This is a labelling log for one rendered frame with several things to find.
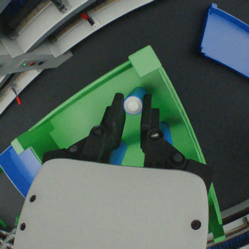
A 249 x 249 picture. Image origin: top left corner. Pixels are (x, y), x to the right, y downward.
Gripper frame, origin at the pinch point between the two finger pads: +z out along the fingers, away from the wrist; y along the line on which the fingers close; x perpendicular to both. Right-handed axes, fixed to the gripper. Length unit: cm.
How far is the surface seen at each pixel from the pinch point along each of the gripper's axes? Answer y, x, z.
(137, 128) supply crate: -0.2, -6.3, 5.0
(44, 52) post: -30.8, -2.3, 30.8
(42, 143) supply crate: -14.2, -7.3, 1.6
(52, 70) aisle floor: -41, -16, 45
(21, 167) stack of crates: -35.9, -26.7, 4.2
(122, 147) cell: -2.0, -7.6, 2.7
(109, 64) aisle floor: -15, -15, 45
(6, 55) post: -30.8, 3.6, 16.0
